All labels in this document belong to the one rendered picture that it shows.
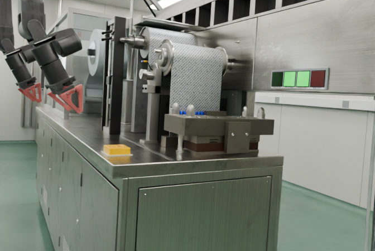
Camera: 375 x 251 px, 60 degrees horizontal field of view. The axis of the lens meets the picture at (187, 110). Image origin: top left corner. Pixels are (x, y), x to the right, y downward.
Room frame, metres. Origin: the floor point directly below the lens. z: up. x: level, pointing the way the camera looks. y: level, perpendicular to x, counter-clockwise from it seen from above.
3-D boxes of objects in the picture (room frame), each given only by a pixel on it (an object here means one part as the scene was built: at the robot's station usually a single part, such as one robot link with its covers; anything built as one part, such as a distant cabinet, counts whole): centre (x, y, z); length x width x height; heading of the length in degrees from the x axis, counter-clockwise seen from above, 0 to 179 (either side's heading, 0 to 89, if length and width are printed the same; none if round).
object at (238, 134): (1.17, -0.19, 0.96); 0.10 x 0.03 x 0.11; 120
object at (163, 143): (1.33, -0.04, 0.92); 0.28 x 0.04 x 0.04; 120
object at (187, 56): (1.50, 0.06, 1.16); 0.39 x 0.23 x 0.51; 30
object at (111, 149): (1.07, 0.22, 0.91); 0.07 x 0.07 x 0.02; 30
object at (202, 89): (1.33, -0.03, 1.11); 0.23 x 0.01 x 0.18; 120
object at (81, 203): (2.17, 0.52, 0.43); 2.52 x 0.64 x 0.86; 30
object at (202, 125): (1.25, -0.13, 1.00); 0.40 x 0.16 x 0.06; 120
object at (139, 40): (1.53, 0.24, 1.33); 0.06 x 0.06 x 0.06; 30
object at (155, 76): (1.33, 0.15, 1.05); 0.06 x 0.05 x 0.31; 120
